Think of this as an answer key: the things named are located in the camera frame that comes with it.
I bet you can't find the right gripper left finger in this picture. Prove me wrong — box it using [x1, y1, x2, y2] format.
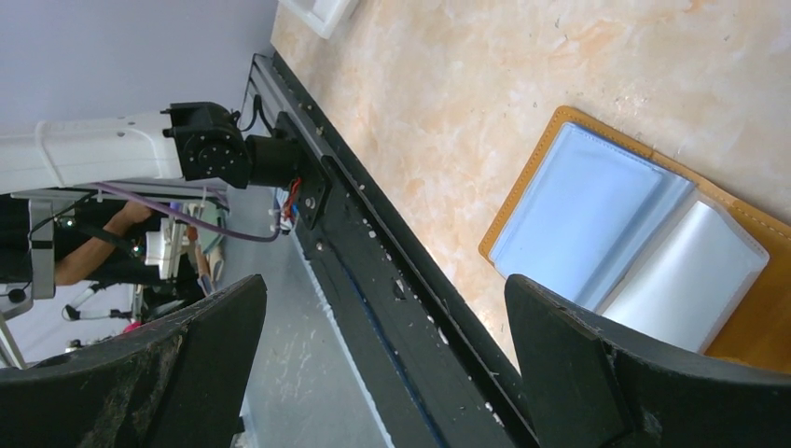
[1, 274, 267, 447]

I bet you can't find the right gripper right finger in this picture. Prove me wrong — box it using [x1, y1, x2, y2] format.
[504, 274, 790, 447]

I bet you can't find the tan leather card holder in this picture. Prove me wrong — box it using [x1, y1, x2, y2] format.
[479, 105, 790, 373]

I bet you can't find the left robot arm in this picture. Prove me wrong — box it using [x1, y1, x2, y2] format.
[1, 102, 330, 228]

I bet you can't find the person in background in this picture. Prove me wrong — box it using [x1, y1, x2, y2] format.
[1, 195, 160, 286]

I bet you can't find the white divided plastic tray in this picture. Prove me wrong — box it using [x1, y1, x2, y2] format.
[279, 0, 359, 40]

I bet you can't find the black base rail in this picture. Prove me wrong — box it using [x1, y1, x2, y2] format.
[248, 55, 535, 447]

